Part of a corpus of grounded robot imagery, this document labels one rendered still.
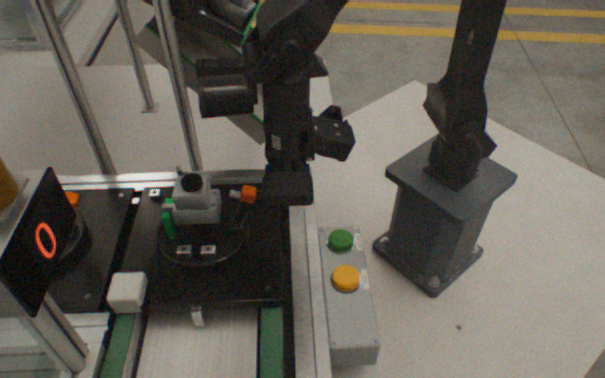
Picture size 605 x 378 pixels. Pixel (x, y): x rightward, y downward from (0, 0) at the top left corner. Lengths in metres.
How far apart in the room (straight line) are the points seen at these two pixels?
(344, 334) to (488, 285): 0.32
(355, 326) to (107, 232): 0.42
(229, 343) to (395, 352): 0.25
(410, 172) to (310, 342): 0.29
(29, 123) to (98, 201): 0.51
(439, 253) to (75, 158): 0.81
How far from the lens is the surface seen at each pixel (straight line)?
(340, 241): 0.71
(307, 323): 0.65
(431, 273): 0.80
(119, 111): 1.26
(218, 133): 1.11
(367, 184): 0.97
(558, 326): 0.86
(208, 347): 0.69
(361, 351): 0.65
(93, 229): 0.80
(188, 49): 0.88
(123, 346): 0.69
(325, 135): 0.57
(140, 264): 0.73
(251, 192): 0.65
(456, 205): 0.68
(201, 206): 0.65
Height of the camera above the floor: 1.53
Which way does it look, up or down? 44 degrees down
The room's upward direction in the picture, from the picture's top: straight up
